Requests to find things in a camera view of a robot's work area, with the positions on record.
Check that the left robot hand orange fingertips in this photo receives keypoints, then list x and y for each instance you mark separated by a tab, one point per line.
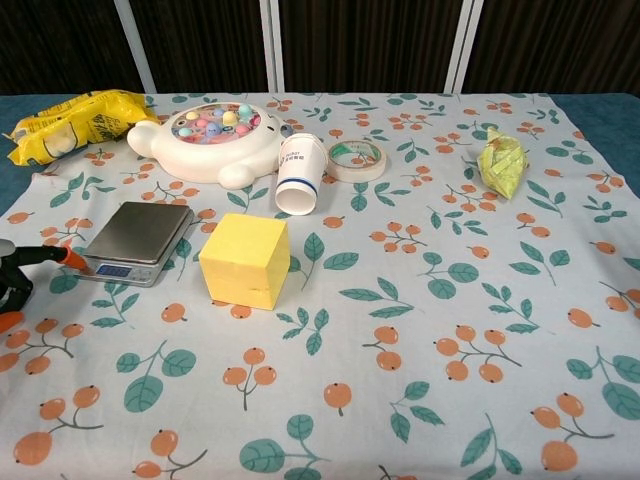
35	256

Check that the yellow block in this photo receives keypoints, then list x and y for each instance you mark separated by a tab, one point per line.
240	260

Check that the small digital scale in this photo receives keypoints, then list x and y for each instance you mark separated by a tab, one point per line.
140	230

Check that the yellow snack bag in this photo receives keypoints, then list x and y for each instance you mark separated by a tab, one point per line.
75	125

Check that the white fishing game toy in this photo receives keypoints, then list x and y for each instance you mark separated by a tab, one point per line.
200	155

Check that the white paper cup blue print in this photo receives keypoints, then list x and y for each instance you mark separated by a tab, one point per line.
300	175

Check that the beige tape roll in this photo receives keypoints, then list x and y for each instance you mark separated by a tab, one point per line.
365	167

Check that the floral print tablecloth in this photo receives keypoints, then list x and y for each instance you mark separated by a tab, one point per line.
375	350

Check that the black folding partition screen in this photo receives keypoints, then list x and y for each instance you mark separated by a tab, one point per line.
375	45

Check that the crumpled yellow-green wrapper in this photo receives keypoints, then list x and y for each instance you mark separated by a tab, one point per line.
502	165

